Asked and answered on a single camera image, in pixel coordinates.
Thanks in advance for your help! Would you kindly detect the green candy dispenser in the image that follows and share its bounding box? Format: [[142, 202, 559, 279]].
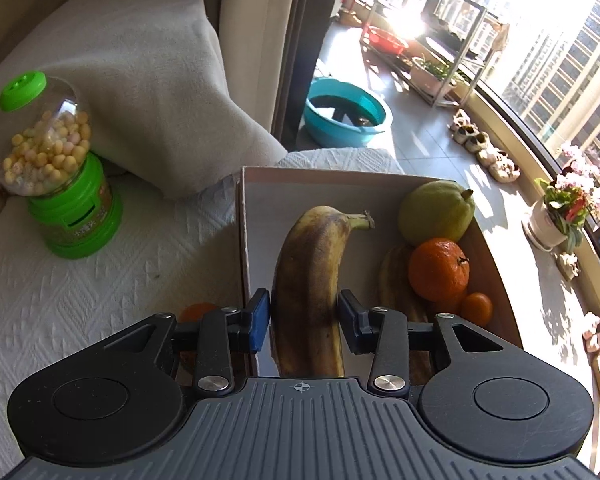
[[0, 70, 123, 259]]

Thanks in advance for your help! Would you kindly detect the green pear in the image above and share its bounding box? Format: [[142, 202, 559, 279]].
[[397, 180, 476, 246]]

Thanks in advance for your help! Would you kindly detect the orange mandarin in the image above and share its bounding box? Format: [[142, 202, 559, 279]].
[[178, 302, 219, 374]]

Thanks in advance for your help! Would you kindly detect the mandarin with green leaf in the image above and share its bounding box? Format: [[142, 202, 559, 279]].
[[458, 292, 493, 327]]

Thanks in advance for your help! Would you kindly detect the red plastic basket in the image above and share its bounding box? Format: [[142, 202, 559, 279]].
[[362, 25, 407, 56]]

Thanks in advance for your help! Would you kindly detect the ripe banana with sticker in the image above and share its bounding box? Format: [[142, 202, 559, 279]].
[[271, 206, 375, 377]]

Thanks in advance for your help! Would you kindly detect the teal plastic basin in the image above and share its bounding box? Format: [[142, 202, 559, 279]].
[[303, 77, 393, 148]]

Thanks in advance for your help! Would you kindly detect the large mandarin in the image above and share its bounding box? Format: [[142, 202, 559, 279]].
[[407, 237, 470, 302]]

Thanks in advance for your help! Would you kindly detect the white textured tablecloth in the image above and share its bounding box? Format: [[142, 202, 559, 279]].
[[0, 146, 406, 480]]

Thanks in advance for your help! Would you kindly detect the metal shoe rack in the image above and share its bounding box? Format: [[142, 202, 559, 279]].
[[361, 0, 508, 108]]

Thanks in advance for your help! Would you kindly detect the pink cardboard box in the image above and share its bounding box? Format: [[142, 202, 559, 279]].
[[236, 167, 522, 348]]

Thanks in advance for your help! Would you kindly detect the ripe brown banana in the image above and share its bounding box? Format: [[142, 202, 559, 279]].
[[378, 244, 432, 386]]

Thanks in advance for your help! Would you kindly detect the potted flower plant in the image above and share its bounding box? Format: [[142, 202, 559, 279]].
[[522, 143, 600, 254]]

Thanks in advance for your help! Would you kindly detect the white blanket covered cushion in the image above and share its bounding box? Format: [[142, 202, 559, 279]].
[[0, 0, 287, 200]]

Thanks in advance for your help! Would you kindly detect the white planter with greens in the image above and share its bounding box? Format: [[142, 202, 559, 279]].
[[411, 56, 457, 96]]

